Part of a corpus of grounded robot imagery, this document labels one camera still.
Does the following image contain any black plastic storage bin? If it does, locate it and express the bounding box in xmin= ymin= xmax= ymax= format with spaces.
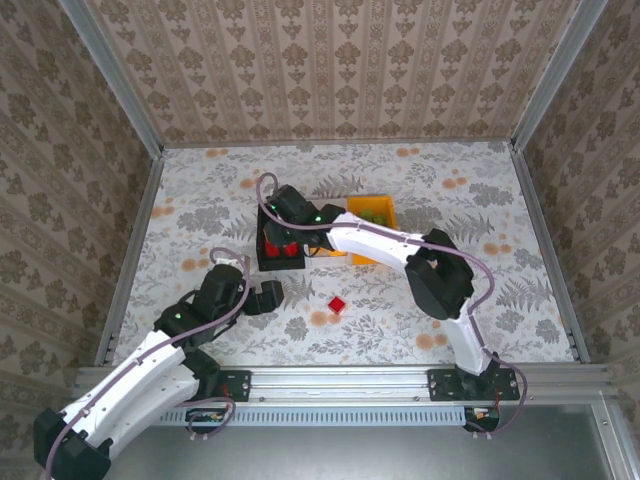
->
xmin=255 ymin=204 xmax=307 ymax=273

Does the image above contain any yellow plastic storage bin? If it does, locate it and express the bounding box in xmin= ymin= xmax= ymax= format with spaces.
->
xmin=346 ymin=194 xmax=396 ymax=266

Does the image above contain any fern print tablecloth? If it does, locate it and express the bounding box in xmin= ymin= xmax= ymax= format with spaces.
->
xmin=112 ymin=142 xmax=576 ymax=369

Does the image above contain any grey metal sheet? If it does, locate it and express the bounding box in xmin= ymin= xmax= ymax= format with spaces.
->
xmin=74 ymin=422 xmax=619 ymax=480

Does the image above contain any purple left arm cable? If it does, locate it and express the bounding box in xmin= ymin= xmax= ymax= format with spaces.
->
xmin=43 ymin=246 xmax=252 ymax=480

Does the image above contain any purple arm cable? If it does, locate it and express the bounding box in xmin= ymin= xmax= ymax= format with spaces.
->
xmin=255 ymin=172 xmax=529 ymax=441
xmin=43 ymin=246 xmax=252 ymax=480

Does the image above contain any aluminium frame short rail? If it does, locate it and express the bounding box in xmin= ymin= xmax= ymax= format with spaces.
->
xmin=162 ymin=139 xmax=516 ymax=150

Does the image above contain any aluminium frame side rail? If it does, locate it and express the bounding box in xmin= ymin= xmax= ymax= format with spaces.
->
xmin=93 ymin=147 xmax=166 ymax=369
xmin=508 ymin=144 xmax=594 ymax=364

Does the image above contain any wide aluminium base rail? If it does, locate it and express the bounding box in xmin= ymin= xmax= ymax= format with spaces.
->
xmin=72 ymin=364 xmax=614 ymax=404

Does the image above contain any grey slotted cable duct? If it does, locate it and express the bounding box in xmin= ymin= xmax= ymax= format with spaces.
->
xmin=92 ymin=405 xmax=469 ymax=427

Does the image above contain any black cable connector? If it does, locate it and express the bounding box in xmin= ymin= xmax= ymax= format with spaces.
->
xmin=463 ymin=405 xmax=501 ymax=431
xmin=185 ymin=407 xmax=226 ymax=426

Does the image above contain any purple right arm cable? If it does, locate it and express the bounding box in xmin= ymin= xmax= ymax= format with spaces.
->
xmin=255 ymin=172 xmax=529 ymax=441

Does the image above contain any aluminium frame corner post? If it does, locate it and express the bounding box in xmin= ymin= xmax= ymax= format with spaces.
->
xmin=57 ymin=0 xmax=166 ymax=156
xmin=510 ymin=0 xmax=611 ymax=149

